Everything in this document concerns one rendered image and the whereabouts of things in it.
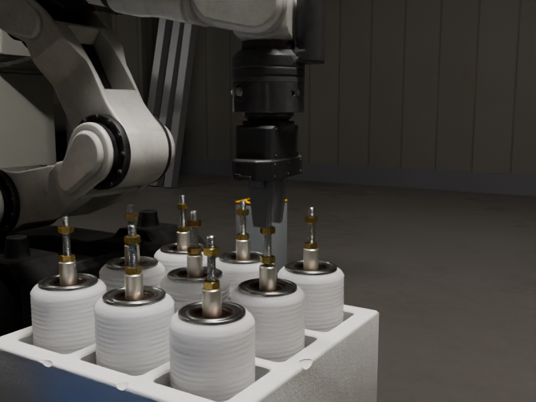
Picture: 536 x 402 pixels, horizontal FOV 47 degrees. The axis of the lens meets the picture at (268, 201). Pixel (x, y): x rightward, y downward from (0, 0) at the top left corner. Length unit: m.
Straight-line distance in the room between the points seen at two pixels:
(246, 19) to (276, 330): 0.37
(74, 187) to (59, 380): 0.50
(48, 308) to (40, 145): 4.09
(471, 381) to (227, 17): 0.78
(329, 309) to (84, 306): 0.33
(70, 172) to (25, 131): 3.61
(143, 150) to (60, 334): 0.46
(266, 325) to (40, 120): 4.22
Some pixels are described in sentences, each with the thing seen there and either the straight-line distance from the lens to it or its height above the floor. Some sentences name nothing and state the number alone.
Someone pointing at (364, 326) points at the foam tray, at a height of 0.17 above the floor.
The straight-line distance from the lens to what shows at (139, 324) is 0.73.
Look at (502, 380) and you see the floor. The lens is 1.22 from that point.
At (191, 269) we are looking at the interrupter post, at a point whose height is 0.26.
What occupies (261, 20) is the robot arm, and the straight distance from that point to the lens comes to 0.71.
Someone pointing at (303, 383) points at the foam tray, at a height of 0.16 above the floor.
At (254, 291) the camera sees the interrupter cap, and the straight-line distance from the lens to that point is 0.77.
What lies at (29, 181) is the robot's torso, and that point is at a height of 0.33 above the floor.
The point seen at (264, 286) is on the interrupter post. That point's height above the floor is 0.26.
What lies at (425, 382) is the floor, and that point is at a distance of 1.17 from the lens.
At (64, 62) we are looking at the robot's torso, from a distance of 1.26.
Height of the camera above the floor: 0.47
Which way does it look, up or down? 8 degrees down
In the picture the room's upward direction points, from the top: straight up
